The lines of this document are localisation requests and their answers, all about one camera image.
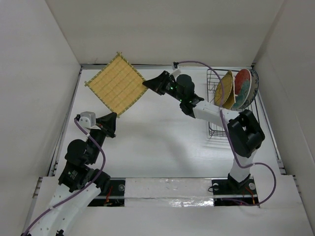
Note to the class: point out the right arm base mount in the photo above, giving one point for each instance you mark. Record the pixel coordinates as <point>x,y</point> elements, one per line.
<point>227,192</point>

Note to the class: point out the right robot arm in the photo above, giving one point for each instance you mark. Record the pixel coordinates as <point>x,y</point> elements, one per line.
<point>243,131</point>

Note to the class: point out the round bamboo tray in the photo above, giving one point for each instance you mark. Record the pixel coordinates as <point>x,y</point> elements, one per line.
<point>221,92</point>

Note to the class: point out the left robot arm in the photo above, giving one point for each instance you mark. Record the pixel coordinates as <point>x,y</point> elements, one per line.
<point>82,178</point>

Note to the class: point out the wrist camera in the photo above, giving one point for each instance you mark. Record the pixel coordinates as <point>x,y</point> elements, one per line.
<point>176,73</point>
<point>87,120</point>

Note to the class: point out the black wire dish rack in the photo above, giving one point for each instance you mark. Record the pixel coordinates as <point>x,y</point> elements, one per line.
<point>215,131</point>

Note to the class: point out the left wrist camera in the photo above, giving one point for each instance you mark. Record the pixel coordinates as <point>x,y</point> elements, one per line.
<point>87,120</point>

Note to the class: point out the scoop-shaped bamboo tray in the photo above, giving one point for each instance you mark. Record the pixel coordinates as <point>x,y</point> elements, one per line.
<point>231,99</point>

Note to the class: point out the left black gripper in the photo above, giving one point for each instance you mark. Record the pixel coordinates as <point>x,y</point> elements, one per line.
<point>109,122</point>

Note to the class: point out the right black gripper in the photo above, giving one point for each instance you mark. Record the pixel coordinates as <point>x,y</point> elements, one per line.
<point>157,84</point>

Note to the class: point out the blue white floral plate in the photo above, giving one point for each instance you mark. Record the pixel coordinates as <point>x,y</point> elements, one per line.
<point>254,89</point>

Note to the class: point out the square bamboo tray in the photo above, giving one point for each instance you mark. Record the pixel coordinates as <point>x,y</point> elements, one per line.
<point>118,85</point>

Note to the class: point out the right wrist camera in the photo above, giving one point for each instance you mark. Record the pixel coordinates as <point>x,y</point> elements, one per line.
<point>176,73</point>

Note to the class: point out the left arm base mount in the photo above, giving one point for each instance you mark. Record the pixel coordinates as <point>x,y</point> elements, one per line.
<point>114,196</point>

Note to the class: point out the red teal floral plate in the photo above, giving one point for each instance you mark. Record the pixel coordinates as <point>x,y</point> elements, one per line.
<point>243,81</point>

